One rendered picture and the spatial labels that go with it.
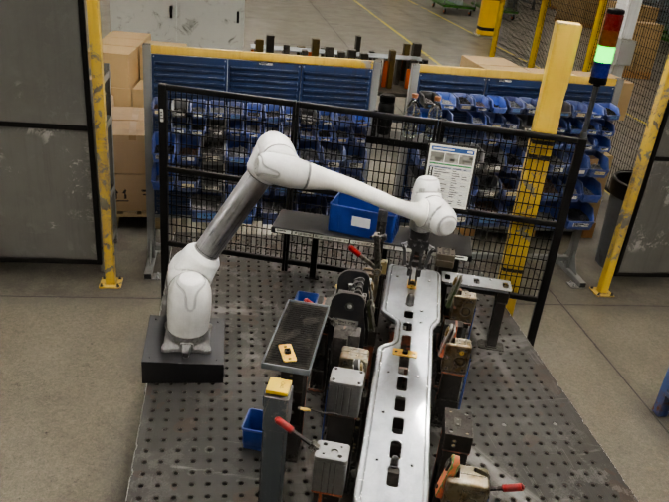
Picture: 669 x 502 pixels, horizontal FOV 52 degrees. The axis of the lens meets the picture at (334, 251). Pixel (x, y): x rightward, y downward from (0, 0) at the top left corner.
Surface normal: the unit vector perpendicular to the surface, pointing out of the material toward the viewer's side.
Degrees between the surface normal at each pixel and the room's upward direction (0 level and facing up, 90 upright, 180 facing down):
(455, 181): 90
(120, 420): 0
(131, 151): 89
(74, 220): 90
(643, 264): 91
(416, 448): 0
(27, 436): 0
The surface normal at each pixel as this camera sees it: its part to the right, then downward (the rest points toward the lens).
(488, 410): 0.10, -0.90
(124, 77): 0.06, 0.44
